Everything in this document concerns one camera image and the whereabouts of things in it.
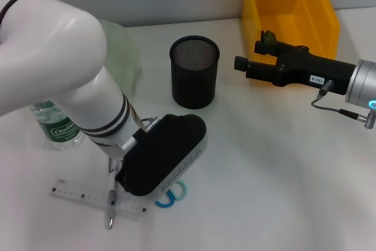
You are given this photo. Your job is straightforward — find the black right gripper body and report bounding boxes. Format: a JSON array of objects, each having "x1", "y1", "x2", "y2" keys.
[{"x1": 273, "y1": 42, "x2": 358, "y2": 96}]

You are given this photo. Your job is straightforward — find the green plastic wrapper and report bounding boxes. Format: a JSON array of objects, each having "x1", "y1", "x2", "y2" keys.
[{"x1": 260, "y1": 29, "x2": 277, "y2": 45}]

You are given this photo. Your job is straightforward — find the blue scissors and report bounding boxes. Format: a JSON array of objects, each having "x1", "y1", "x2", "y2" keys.
[{"x1": 155, "y1": 179, "x2": 188, "y2": 208}]

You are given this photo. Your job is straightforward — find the clear green-label water bottle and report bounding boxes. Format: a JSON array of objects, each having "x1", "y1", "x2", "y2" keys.
[{"x1": 28, "y1": 99, "x2": 85, "y2": 151}]

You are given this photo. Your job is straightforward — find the black mesh pen holder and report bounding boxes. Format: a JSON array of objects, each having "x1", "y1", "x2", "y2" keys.
[{"x1": 169, "y1": 35, "x2": 220, "y2": 109}]

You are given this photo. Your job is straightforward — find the pale green wavy glass plate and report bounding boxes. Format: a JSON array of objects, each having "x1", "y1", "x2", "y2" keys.
[{"x1": 98, "y1": 18, "x2": 144, "y2": 102}]

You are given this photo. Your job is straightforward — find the silver ballpoint pen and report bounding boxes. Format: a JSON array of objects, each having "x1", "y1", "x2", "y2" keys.
[{"x1": 105, "y1": 158, "x2": 119, "y2": 230}]

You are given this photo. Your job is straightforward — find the transparent plastic ruler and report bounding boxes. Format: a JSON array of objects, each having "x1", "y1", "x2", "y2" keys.
[{"x1": 48, "y1": 179, "x2": 150, "y2": 222}]

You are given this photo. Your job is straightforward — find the yellow plastic bin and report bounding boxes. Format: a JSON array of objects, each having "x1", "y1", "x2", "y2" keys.
[{"x1": 242, "y1": 0, "x2": 341, "y2": 87}]

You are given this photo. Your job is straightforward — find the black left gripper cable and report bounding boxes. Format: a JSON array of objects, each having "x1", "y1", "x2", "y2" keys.
[{"x1": 140, "y1": 116, "x2": 161, "y2": 133}]

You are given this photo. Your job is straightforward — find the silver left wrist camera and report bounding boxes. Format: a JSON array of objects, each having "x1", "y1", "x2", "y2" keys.
[{"x1": 114, "y1": 113, "x2": 209, "y2": 198}]

